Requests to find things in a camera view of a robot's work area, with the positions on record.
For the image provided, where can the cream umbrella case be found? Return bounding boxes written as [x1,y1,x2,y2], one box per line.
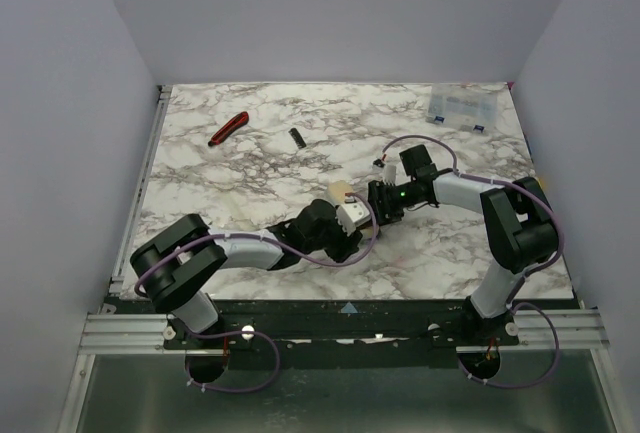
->
[325,181,377,241]

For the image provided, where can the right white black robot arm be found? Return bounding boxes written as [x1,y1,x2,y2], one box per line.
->
[367,145,562,341]

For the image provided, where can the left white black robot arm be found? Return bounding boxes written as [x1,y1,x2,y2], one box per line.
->
[130,194,371,334]

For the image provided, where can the clear plastic organizer box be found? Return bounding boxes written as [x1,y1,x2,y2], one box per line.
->
[426,84,498,133]

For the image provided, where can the red black utility knife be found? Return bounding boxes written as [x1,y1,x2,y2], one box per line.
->
[207,111,249,147]

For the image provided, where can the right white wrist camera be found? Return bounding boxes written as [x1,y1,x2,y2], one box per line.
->
[373,158,396,185]

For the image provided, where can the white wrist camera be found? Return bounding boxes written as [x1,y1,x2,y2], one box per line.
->
[336,196,371,236]
[373,158,396,185]

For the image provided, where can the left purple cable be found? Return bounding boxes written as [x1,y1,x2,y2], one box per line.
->
[134,191,379,394]

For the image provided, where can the purple cable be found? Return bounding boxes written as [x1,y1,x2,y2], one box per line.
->
[134,191,379,394]
[379,135,566,389]

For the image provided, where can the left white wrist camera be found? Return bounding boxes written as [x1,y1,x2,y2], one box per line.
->
[336,196,371,236]

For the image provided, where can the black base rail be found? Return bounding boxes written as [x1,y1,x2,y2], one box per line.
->
[164,300,518,370]

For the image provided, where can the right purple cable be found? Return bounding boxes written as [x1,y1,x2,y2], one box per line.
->
[379,135,566,389]

